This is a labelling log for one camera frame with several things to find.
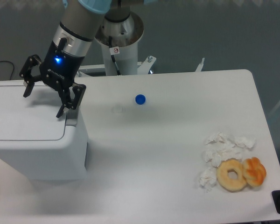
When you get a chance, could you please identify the white trash can body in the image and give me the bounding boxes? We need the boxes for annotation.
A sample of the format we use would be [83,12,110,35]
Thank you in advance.
[0,80,88,180]

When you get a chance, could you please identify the clear plastic cap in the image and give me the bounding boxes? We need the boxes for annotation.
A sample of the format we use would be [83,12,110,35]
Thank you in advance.
[112,105,125,114]

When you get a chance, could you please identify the black floor cable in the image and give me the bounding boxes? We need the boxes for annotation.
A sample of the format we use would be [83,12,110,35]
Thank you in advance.
[0,60,15,80]

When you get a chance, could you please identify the ring donut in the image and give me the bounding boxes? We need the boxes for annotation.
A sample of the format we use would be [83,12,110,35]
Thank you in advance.
[216,159,247,192]

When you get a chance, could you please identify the blue bottle cap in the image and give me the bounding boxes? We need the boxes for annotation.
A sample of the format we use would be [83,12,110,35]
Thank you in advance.
[135,94,146,105]

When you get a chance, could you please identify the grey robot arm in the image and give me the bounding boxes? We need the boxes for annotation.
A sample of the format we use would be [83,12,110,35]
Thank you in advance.
[19,0,148,117]

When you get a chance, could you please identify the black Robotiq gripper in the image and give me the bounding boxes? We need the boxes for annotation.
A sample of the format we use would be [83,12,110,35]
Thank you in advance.
[19,40,87,119]

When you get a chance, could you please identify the orange glazed pastry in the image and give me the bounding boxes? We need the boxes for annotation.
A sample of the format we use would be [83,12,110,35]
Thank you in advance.
[243,157,266,187]

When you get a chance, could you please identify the large crumpled white tissue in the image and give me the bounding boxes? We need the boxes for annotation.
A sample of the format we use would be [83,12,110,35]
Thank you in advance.
[203,132,256,168]

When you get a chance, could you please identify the white table bracket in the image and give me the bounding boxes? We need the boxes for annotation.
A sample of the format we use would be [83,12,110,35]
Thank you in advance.
[195,57,205,72]

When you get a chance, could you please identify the small crumpled white tissue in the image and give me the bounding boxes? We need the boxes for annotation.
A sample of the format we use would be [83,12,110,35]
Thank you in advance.
[199,167,217,192]

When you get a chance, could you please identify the white trash can lid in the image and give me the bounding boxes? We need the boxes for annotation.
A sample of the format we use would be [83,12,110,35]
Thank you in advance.
[0,85,65,141]

